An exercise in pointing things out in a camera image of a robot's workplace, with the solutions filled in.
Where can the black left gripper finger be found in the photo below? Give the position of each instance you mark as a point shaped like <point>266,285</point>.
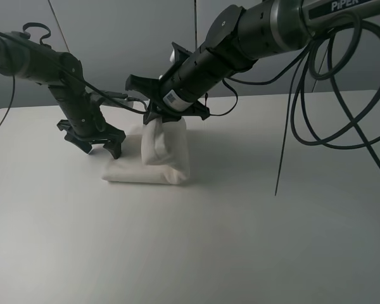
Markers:
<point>85,146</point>
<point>114,147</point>

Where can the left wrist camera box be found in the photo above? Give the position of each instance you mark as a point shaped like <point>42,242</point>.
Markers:
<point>121,98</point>

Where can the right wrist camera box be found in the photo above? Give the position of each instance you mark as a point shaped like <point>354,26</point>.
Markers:
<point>179,55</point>

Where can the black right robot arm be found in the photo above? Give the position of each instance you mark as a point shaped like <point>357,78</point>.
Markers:
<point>237,39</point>

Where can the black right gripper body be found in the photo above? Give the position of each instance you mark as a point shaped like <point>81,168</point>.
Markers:
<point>168,104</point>

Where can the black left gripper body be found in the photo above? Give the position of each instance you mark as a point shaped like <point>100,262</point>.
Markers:
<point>95,137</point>

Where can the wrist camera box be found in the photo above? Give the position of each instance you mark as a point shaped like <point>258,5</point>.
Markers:
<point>179,55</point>
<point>121,98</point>

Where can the white terry towel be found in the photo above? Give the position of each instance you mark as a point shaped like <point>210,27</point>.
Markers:
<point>155,153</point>

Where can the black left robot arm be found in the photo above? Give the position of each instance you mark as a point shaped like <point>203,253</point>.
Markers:
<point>62,74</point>

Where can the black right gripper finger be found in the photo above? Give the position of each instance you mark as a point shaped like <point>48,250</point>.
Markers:
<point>149,117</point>
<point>171,119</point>

